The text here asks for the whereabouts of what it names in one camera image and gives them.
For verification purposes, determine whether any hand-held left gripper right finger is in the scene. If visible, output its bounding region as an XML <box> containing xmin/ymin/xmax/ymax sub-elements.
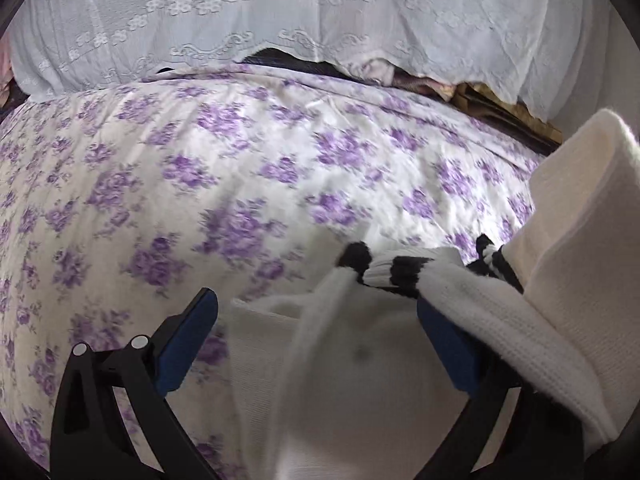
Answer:
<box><xmin>417</xmin><ymin>297</ymin><xmax>586</xmax><ymax>480</ymax></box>

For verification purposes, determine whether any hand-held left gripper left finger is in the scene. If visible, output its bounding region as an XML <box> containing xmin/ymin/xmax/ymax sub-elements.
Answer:
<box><xmin>50</xmin><ymin>287</ymin><xmax>221</xmax><ymax>480</ymax></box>

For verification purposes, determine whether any white knit sweater black trim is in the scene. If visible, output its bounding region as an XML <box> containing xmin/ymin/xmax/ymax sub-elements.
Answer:
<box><xmin>220</xmin><ymin>107</ymin><xmax>640</xmax><ymax>480</ymax></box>

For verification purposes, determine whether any purple floral bedsheet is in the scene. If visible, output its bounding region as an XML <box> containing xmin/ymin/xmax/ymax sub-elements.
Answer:
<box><xmin>0</xmin><ymin>67</ymin><xmax>551</xmax><ymax>480</ymax></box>

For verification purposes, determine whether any tan cloth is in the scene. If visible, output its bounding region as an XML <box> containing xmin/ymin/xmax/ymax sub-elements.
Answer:
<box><xmin>440</xmin><ymin>81</ymin><xmax>562</xmax><ymax>156</ymax></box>

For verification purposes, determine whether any pink cloth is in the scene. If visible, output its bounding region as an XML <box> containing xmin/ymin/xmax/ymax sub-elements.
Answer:
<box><xmin>350</xmin><ymin>57</ymin><xmax>397</xmax><ymax>84</ymax></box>

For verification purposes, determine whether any dark cloth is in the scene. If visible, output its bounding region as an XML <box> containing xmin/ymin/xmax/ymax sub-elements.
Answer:
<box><xmin>240</xmin><ymin>47</ymin><xmax>353</xmax><ymax>80</ymax></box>

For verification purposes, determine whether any white lace cloth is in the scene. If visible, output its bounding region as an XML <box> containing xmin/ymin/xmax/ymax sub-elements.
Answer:
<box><xmin>10</xmin><ymin>0</ymin><xmax>601</xmax><ymax>121</ymax></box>

